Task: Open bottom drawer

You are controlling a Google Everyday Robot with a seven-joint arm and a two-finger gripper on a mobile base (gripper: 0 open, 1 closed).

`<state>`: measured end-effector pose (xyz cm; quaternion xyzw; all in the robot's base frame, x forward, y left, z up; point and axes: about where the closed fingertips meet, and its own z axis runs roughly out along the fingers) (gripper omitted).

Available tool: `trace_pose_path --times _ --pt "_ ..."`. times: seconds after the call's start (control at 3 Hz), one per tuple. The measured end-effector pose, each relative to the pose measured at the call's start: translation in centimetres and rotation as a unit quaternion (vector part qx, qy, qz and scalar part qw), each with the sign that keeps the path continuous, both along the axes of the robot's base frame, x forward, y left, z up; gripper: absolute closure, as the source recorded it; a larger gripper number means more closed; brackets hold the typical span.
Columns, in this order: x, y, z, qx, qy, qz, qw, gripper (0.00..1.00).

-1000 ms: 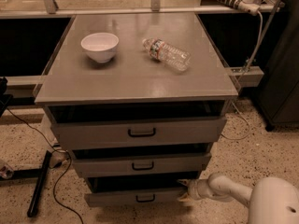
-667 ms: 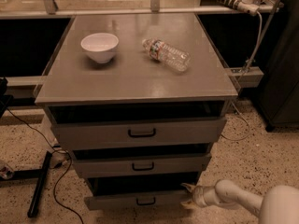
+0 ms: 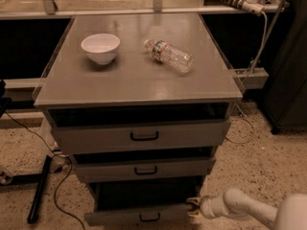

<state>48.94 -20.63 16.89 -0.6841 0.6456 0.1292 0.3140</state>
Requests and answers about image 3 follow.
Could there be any white power cable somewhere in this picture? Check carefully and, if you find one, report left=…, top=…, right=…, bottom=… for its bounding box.
left=242, top=11, right=269, bottom=81

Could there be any grey drawer cabinet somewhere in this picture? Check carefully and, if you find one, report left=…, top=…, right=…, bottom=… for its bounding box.
left=33, top=12, right=244, bottom=209

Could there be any clear plastic water bottle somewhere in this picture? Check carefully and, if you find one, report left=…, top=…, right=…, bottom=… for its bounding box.
left=144, top=39, right=194, bottom=74

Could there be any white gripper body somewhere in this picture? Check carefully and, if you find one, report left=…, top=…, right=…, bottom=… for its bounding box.
left=199, top=195, right=221, bottom=219

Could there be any dark cabinet at right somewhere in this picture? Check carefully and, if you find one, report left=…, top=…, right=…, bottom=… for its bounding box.
left=260, top=0, right=307, bottom=134

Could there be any white power strip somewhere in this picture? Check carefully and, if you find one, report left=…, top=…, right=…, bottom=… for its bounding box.
left=221, top=0, right=264, bottom=16

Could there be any white ceramic bowl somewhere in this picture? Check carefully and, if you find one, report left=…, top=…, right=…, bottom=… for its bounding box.
left=81, top=34, right=121, bottom=65

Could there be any grey drawer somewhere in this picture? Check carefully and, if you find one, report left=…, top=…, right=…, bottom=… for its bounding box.
left=84, top=178, right=201, bottom=226
left=52, top=120, right=230, bottom=154
left=75, top=157, right=216, bottom=183

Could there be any black metal floor bar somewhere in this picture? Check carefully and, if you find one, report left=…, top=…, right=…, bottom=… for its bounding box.
left=27, top=156, right=52, bottom=224

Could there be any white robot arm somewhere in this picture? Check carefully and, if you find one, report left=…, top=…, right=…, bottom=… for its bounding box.
left=186, top=188, right=307, bottom=230

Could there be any black floor cable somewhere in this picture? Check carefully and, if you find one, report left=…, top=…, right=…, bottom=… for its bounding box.
left=4, top=109, right=86, bottom=230

